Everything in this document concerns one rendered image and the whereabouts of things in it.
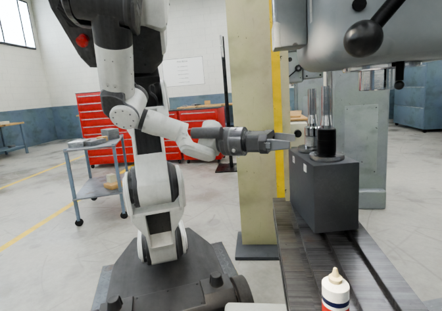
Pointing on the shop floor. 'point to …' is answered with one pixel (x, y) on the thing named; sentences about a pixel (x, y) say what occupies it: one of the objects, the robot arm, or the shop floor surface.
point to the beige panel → (257, 112)
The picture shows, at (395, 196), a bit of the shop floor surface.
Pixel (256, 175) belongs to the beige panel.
